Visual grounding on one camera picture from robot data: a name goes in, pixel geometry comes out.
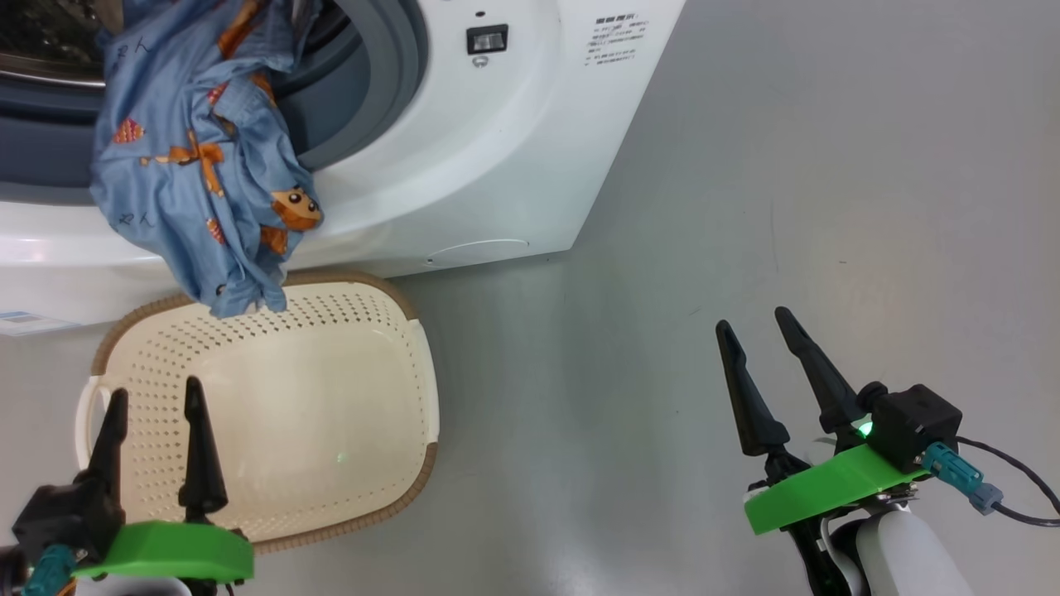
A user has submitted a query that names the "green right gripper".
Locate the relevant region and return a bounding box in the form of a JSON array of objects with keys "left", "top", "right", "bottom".
[{"left": 716, "top": 306, "right": 928, "bottom": 535}]

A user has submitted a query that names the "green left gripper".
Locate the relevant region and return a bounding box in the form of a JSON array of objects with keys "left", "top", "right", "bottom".
[{"left": 73, "top": 377, "right": 253, "bottom": 580}]

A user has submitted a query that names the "blue patterned garment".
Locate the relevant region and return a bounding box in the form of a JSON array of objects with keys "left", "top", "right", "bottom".
[{"left": 89, "top": 0, "right": 324, "bottom": 320}]

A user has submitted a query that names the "white front-load washing machine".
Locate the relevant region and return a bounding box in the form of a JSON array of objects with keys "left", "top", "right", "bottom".
[{"left": 0, "top": 0, "right": 688, "bottom": 328}]

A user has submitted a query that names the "cream perforated laundry basket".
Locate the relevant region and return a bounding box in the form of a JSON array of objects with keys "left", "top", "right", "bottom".
[{"left": 75, "top": 269, "right": 440, "bottom": 555}]

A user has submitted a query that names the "blue energy label sticker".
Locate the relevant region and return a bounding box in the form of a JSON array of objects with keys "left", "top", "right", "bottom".
[{"left": 0, "top": 310, "right": 80, "bottom": 337}]

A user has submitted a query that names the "round white filter cover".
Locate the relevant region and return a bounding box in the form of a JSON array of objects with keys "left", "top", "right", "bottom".
[{"left": 426, "top": 238, "right": 529, "bottom": 267}]

